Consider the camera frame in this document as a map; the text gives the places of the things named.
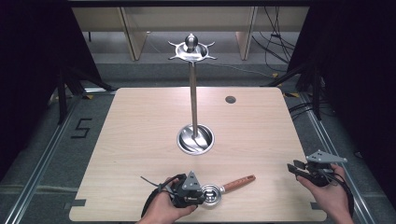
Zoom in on person's left hand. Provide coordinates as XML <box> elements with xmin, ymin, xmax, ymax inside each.
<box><xmin>142</xmin><ymin>176</ymin><xmax>199</xmax><ymax>224</ymax></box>

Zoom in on light wooden furniture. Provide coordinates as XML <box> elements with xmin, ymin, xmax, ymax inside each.
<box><xmin>71</xmin><ymin>6</ymin><xmax>310</xmax><ymax>62</ymax></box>

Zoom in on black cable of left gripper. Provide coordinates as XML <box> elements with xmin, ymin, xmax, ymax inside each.
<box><xmin>139</xmin><ymin>174</ymin><xmax>188</xmax><ymax>218</ymax></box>

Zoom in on metal strainer ladle wooden handle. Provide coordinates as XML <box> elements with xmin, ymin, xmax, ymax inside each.
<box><xmin>200</xmin><ymin>174</ymin><xmax>257</xmax><ymax>210</ymax></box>

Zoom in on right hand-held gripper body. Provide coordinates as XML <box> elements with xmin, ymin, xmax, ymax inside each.
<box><xmin>304</xmin><ymin>149</ymin><xmax>349</xmax><ymax>188</ymax></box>

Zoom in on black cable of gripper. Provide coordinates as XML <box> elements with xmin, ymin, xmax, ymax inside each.
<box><xmin>139</xmin><ymin>174</ymin><xmax>188</xmax><ymax>218</ymax></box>
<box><xmin>322</xmin><ymin>170</ymin><xmax>355</xmax><ymax>218</ymax></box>

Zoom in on black tripod stand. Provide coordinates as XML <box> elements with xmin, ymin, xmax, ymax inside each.
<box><xmin>46</xmin><ymin>63</ymin><xmax>117</xmax><ymax>126</ymax></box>
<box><xmin>262</xmin><ymin>60</ymin><xmax>332</xmax><ymax>121</ymax></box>

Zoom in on metal floor rail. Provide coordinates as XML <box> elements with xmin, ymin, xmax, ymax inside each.
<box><xmin>2</xmin><ymin>92</ymin><xmax>82</xmax><ymax>224</ymax></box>
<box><xmin>297</xmin><ymin>92</ymin><xmax>396</xmax><ymax>224</ymax></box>

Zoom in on metal utensil rack with hooks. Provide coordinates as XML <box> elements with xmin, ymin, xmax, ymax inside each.
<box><xmin>167</xmin><ymin>33</ymin><xmax>218</xmax><ymax>156</ymax></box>

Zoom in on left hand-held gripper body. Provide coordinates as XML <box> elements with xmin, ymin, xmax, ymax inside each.
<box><xmin>170</xmin><ymin>170</ymin><xmax>206</xmax><ymax>209</ymax></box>

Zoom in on black floor cables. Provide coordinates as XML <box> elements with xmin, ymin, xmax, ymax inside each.
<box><xmin>251</xmin><ymin>6</ymin><xmax>297</xmax><ymax>73</ymax></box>

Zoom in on person's right hand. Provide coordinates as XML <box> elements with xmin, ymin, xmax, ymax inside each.
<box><xmin>295</xmin><ymin>163</ymin><xmax>351</xmax><ymax>219</ymax></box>

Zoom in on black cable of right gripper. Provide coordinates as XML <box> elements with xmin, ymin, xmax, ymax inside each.
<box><xmin>322</xmin><ymin>170</ymin><xmax>355</xmax><ymax>218</ymax></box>

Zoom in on dark curtain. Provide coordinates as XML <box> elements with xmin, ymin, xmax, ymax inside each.
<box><xmin>0</xmin><ymin>0</ymin><xmax>104</xmax><ymax>183</ymax></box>
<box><xmin>286</xmin><ymin>0</ymin><xmax>396</xmax><ymax>169</ymax></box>

